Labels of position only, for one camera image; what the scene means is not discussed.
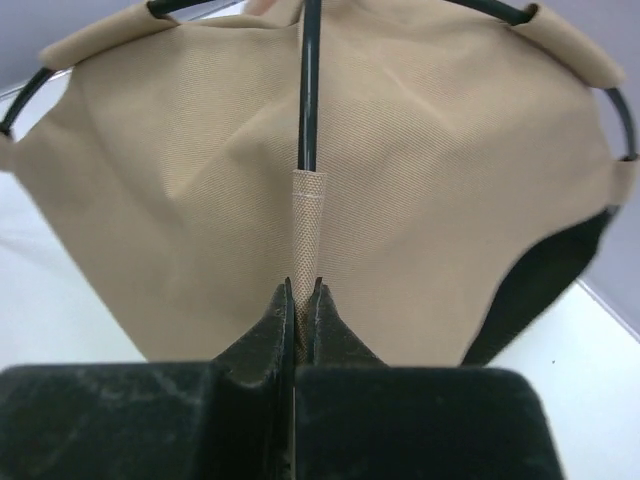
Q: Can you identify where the black tent pole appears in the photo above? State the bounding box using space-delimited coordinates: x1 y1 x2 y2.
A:
0 0 639 164
297 0 322 172

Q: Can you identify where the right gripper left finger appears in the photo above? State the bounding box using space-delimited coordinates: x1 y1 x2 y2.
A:
1 283 295 479

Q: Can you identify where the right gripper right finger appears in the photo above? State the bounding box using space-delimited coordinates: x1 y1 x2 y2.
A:
294 283 560 480

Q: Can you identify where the beige black pet tent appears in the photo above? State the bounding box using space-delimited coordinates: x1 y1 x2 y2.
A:
1 1 637 366

